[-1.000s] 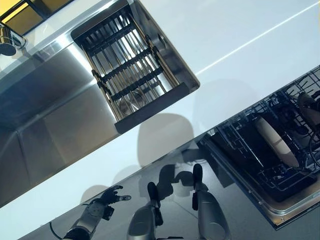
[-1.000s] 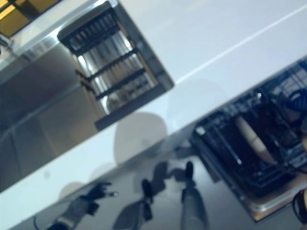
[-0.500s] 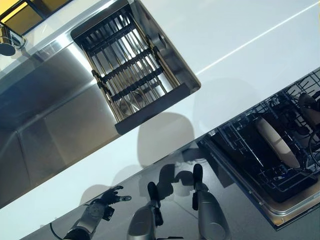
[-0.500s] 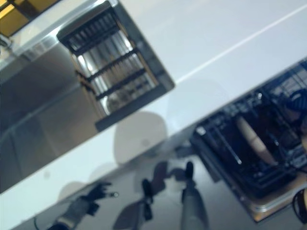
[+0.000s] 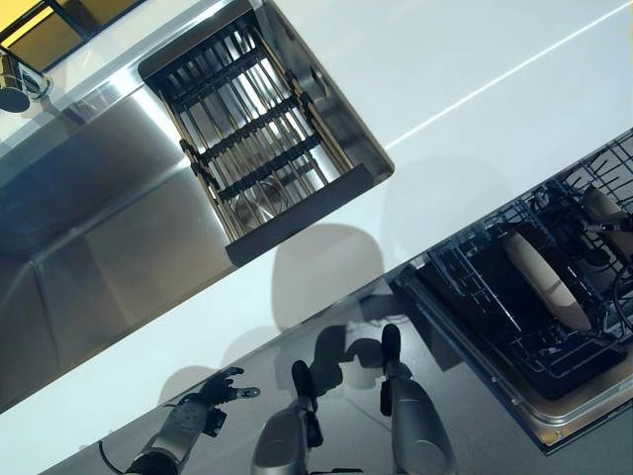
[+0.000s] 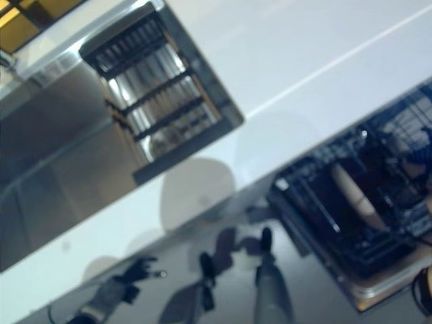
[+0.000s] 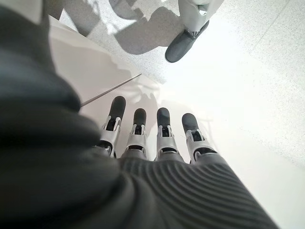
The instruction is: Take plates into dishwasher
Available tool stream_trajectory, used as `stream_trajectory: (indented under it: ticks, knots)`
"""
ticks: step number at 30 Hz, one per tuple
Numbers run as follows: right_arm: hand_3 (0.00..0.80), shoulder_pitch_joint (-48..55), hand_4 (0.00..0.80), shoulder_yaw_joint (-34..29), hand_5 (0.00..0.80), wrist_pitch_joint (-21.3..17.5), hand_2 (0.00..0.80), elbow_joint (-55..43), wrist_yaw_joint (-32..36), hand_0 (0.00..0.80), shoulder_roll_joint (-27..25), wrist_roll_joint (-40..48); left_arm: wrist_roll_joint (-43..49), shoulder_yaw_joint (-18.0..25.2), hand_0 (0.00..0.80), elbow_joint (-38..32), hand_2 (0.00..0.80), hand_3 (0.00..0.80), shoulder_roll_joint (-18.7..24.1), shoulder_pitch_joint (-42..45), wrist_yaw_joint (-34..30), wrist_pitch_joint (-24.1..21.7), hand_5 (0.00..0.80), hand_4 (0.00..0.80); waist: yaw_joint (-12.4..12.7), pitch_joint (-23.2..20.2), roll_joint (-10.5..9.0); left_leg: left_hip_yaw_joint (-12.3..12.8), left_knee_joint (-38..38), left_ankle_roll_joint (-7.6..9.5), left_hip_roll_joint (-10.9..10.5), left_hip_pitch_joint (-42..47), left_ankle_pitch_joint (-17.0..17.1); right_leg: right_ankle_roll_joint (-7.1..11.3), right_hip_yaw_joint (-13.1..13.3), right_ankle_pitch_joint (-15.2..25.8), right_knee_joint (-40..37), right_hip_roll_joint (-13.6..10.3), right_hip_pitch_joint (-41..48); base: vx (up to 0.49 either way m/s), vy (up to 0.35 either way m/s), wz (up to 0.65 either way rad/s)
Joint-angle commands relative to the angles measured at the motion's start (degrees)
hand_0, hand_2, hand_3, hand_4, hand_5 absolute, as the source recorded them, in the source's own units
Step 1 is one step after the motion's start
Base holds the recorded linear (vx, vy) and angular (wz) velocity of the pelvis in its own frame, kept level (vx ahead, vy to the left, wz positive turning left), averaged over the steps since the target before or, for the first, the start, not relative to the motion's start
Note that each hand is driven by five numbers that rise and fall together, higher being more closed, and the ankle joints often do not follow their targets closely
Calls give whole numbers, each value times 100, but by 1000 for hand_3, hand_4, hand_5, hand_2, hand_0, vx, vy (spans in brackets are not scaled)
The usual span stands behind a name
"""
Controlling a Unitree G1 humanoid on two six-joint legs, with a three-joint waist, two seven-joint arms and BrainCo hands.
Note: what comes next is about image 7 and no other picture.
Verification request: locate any glossy white cabinet front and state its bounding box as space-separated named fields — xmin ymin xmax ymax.
xmin=46 ymin=15 xmax=165 ymax=158

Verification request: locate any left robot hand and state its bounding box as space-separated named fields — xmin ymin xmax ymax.
xmin=0 ymin=4 xmax=279 ymax=229

